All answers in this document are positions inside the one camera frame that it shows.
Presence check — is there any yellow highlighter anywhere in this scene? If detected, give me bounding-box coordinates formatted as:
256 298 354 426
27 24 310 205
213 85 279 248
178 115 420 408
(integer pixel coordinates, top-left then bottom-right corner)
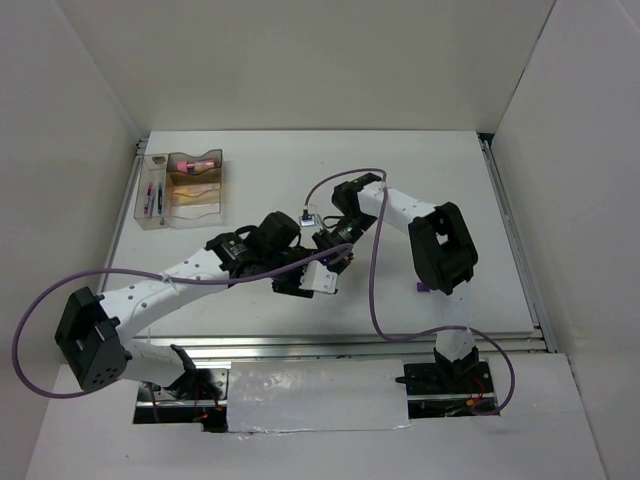
173 185 211 197

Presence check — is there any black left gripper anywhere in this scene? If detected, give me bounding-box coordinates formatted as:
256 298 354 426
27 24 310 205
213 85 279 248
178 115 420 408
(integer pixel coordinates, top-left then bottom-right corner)
262 248 322 299

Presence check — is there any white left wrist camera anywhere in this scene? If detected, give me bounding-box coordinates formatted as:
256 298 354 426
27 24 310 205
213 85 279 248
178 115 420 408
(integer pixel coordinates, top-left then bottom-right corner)
299 261 338 294

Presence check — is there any white cover sheet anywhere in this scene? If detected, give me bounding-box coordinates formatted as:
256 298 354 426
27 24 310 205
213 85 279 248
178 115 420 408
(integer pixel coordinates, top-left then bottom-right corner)
227 359 410 433

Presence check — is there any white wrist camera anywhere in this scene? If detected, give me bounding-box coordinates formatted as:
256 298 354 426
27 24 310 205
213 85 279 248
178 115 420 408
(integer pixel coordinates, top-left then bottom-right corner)
299 209 318 228
299 261 338 294

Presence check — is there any red white pen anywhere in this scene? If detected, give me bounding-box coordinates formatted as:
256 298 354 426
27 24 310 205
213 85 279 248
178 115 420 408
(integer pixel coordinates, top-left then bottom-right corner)
143 183 154 217

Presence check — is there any pink capped pencil tube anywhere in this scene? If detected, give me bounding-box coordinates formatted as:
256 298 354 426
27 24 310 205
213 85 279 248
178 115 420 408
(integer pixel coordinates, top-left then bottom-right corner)
176 158 219 175

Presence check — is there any blue clear pen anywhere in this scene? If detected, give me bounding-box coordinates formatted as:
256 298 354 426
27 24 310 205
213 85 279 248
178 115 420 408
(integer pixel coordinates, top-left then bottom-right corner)
156 182 164 216

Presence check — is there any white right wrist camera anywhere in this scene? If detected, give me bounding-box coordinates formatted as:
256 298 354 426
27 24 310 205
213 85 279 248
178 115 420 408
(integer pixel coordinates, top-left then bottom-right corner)
299 209 318 228

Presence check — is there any smoky grey organizer compartment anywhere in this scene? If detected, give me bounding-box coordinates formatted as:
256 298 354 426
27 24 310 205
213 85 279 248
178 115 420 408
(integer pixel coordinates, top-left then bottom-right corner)
167 149 223 175

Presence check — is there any aluminium table frame rail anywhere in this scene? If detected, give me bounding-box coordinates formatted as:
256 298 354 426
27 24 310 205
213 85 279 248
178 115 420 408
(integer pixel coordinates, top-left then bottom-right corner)
108 131 555 360

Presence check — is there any clear long organizer tray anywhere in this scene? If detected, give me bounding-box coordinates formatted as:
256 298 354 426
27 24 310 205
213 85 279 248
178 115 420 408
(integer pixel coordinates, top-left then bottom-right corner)
134 154 169 230

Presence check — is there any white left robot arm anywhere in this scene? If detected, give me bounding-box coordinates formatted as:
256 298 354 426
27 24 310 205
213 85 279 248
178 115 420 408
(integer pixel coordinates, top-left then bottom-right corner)
54 211 318 399

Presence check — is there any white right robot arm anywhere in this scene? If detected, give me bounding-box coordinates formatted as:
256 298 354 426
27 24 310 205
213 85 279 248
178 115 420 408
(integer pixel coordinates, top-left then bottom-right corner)
303 169 479 392

